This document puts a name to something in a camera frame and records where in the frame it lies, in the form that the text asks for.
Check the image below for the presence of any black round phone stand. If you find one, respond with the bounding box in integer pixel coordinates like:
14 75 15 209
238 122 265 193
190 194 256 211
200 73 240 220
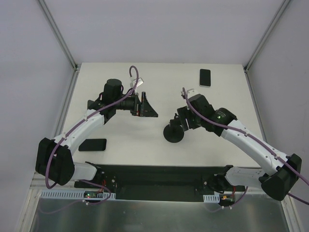
163 113 184 143

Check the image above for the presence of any silver-edged black phone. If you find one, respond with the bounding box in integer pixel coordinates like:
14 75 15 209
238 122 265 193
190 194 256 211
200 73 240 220
199 69 211 87

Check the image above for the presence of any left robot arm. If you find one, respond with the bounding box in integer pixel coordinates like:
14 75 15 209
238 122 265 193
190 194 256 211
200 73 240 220
35 79 158 188

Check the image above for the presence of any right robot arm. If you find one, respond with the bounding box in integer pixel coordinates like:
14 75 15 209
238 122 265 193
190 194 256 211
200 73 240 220
177 89 302 201

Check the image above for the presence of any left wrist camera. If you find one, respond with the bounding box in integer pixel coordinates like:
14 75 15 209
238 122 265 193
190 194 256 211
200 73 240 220
130 77 144 88

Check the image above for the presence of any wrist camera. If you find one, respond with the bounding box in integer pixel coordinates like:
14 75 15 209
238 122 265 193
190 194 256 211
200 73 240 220
181 88 199 99
130 77 144 88

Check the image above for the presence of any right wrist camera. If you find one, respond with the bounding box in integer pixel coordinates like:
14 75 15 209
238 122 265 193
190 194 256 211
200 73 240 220
181 88 199 99

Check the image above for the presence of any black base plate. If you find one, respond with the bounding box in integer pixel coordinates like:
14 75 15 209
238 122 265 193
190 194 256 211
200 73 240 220
74 165 245 202

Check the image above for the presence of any right white cable duct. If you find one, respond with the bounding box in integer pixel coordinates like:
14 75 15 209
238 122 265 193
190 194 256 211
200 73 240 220
203 194 220 203

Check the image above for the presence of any white cable duct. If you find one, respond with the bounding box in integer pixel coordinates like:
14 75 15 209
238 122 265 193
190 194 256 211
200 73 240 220
41 190 116 201
203 194 220 203

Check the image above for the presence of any left white cable duct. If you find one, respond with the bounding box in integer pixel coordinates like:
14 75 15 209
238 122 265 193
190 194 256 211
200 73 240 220
41 190 116 201

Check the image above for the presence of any left aluminium frame post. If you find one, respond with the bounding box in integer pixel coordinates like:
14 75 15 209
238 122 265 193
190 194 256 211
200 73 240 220
35 0 79 68

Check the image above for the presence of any aluminium frame post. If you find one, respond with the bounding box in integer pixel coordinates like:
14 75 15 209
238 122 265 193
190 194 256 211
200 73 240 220
35 0 79 68
243 0 293 72

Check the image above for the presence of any right aluminium frame post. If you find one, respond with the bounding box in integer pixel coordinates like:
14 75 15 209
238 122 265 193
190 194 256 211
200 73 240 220
243 0 293 72

